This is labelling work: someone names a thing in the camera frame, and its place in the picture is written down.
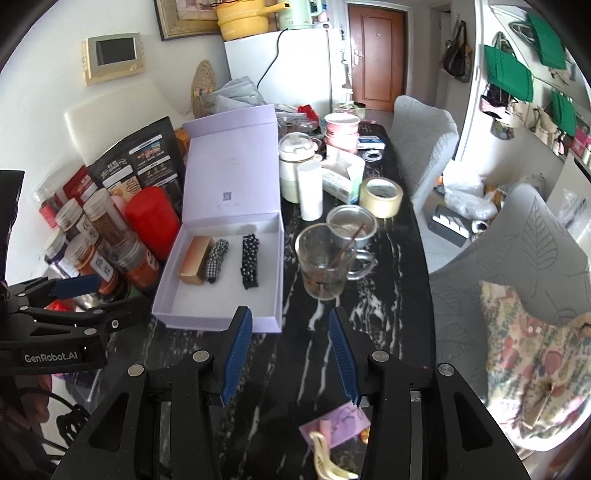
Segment white cylinder container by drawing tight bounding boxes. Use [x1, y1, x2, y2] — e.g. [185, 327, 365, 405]
[297, 161, 324, 221]

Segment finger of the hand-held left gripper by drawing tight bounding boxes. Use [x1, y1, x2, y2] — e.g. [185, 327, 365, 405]
[21, 295, 153, 340]
[9, 274, 101, 308]

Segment red snack bag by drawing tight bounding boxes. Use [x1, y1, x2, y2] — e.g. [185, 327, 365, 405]
[62, 165, 95, 204]

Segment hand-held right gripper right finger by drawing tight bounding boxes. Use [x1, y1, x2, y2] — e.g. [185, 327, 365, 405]
[328, 307, 532, 480]

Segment lavender gift box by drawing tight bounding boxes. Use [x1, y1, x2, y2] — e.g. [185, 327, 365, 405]
[151, 104, 284, 333]

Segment small tan box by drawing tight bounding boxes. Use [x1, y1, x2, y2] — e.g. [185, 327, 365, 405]
[178, 235, 215, 286]

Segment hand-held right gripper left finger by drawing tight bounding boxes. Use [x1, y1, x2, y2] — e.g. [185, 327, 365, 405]
[60, 305, 254, 480]

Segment glass mug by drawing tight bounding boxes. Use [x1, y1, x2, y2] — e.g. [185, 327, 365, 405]
[295, 223, 377, 301]

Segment person's left hand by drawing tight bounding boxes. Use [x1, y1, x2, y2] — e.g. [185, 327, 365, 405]
[0, 374, 54, 423]

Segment white lidded ceramic pot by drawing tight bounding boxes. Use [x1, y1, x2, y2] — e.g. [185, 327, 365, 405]
[278, 131, 324, 204]

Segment black power cable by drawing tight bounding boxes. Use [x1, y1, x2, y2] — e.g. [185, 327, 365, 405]
[256, 30, 287, 93]

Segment black openwork object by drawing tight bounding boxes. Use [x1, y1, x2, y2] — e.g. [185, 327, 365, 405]
[56, 407, 93, 446]

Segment checkered scrunchie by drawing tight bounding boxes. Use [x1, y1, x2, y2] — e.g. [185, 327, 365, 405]
[203, 237, 230, 284]

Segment black polka dot scrunchie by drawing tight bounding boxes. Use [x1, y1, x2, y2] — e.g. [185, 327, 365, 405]
[240, 234, 262, 290]

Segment grey plastic bags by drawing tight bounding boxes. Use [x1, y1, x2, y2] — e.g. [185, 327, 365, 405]
[203, 78, 269, 114]

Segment brown stirring stick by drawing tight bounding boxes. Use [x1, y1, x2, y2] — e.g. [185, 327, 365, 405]
[325, 224, 368, 273]

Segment black snack bag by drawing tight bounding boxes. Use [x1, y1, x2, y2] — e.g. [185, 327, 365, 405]
[88, 116, 185, 204]

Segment small purple box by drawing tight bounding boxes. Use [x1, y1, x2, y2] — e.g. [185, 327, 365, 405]
[299, 401, 371, 448]

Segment metal strainer cup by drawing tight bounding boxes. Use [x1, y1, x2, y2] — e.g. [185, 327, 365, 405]
[325, 204, 378, 252]

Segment printed fabric bag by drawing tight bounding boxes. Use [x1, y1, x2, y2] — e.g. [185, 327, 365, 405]
[480, 279, 591, 439]

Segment green electric kettle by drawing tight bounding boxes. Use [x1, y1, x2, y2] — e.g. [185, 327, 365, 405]
[277, 0, 319, 29]

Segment stack of pink bowls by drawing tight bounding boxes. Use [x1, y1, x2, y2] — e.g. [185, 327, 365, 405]
[323, 112, 361, 151]

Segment cream hair claw clip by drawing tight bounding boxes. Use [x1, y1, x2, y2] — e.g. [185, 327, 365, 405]
[310, 431, 358, 480]

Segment beige tape roll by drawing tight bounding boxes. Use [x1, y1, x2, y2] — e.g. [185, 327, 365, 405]
[359, 176, 404, 219]

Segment picture frame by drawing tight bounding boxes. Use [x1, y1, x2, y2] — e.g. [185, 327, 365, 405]
[154, 0, 227, 42]

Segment dark handbag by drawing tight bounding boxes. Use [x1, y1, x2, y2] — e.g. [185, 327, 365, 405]
[441, 21, 474, 84]

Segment woven round trivet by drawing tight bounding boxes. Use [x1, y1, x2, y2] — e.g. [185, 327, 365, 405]
[190, 60, 217, 118]

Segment white fridge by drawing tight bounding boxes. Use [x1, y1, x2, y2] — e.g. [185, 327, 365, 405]
[225, 28, 345, 116]

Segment yellow cooking pot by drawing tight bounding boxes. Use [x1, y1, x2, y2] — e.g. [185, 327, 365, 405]
[217, 0, 287, 40]

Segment group of spice jars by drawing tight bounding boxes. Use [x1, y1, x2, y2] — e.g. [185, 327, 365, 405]
[30, 178, 162, 296]

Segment white medicine box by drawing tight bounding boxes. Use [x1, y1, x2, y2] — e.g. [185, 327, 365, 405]
[321, 152, 365, 204]

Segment black metal rack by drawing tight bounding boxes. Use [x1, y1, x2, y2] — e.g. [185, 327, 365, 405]
[429, 203, 478, 247]

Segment wall intercom panel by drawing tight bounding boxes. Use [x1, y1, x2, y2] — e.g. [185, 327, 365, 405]
[82, 32, 145, 86]

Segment brown door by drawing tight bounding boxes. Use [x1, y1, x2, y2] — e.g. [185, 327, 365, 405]
[347, 2, 409, 112]

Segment red canister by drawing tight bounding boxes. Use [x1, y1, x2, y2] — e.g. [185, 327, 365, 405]
[124, 186, 182, 261]

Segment green tote bag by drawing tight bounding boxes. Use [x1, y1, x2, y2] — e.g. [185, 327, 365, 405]
[485, 44, 534, 102]
[551, 90, 578, 137]
[526, 11, 566, 70]

